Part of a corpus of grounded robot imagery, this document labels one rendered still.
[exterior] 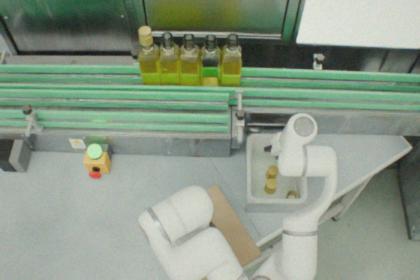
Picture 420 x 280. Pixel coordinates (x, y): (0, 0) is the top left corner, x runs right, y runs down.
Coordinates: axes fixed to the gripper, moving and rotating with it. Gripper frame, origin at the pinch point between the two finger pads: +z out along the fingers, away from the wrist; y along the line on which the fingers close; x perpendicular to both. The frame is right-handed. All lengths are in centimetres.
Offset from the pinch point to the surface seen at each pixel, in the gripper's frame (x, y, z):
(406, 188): 2, -70, 71
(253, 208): 16.1, 9.7, 1.6
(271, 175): 6.4, 3.8, 1.4
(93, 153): 0, 57, -1
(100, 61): -32, 58, 4
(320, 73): -23.0, -11.6, -5.7
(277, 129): -9.7, 0.5, 8.7
